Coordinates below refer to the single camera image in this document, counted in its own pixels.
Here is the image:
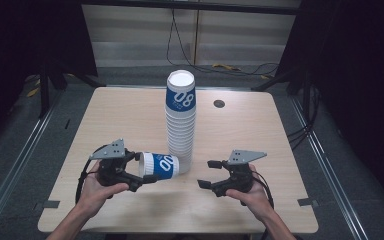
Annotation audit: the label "left hand-held gripper black cable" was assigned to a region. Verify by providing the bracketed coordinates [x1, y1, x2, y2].
[75, 144, 110, 205]

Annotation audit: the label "black floor cables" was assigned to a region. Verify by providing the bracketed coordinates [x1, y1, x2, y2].
[285, 84, 322, 152]

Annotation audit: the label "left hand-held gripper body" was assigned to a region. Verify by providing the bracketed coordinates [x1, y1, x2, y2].
[89, 138, 138, 188]

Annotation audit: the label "black wall cable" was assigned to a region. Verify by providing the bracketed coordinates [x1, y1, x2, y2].
[165, 8, 280, 78]

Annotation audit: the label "black curtain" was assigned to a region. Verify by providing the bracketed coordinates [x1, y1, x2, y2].
[275, 0, 384, 214]
[0, 0, 98, 148]

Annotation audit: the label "person's left hand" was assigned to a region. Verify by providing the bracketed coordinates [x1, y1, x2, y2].
[76, 159, 130, 218]

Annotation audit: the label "black metal stand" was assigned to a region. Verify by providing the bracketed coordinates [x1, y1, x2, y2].
[250, 65, 315, 116]
[38, 61, 107, 120]

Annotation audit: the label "blue and white paper cup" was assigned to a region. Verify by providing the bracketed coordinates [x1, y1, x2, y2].
[138, 151, 180, 181]

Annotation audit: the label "yellow floor scrap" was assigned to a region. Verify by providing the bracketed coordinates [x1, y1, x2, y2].
[26, 86, 42, 99]
[211, 62, 242, 72]

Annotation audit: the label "grey tape strip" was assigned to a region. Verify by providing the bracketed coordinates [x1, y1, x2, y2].
[42, 199, 61, 209]
[296, 197, 319, 207]

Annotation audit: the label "person's right hand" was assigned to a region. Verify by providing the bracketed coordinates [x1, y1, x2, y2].
[225, 163, 275, 222]

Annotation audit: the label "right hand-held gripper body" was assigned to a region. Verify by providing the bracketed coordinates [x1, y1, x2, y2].
[219, 149, 268, 198]

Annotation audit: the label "stack of white paper cups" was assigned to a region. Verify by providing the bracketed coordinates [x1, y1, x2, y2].
[165, 69, 197, 175]

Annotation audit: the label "metal floor rail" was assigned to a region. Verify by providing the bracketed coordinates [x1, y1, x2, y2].
[0, 89, 65, 232]
[289, 95, 369, 240]

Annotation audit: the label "black overhead bar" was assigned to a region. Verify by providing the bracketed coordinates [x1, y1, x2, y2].
[79, 0, 302, 16]

